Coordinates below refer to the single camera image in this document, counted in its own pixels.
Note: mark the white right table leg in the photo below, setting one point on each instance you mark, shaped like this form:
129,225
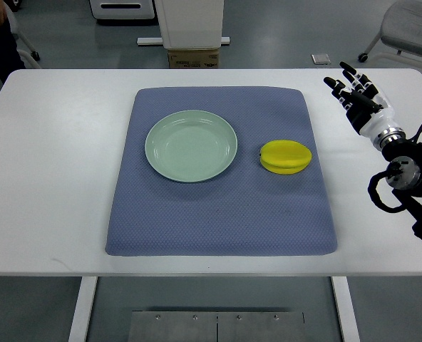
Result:
345,309

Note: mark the white table leg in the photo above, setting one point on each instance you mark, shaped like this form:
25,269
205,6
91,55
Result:
345,309
83,309

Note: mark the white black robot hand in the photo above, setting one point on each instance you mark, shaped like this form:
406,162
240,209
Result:
367,108

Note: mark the small grey floor plate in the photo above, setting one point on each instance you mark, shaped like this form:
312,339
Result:
321,59

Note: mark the yellow starfruit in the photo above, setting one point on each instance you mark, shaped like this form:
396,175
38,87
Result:
284,157

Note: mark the metal base plate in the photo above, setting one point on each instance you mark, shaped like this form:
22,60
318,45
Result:
216,326

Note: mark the white pedestal column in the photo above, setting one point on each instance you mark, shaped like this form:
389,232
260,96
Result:
193,24

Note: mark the cardboard box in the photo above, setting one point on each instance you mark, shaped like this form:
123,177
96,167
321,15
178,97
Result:
189,58

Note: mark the grey office chair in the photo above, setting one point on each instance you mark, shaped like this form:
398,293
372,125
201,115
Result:
401,30
22,39

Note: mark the white left table leg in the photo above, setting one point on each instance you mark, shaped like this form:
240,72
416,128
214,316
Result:
83,309

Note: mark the light green plate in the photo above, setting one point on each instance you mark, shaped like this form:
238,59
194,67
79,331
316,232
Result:
191,146

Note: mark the grey office chair left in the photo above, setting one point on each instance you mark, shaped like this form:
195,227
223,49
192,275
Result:
22,39

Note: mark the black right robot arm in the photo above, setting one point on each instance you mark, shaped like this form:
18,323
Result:
403,174

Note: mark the white machine with slot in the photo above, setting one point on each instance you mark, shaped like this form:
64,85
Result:
122,9

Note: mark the grey office chair right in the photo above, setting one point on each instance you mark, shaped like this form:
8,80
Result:
401,30

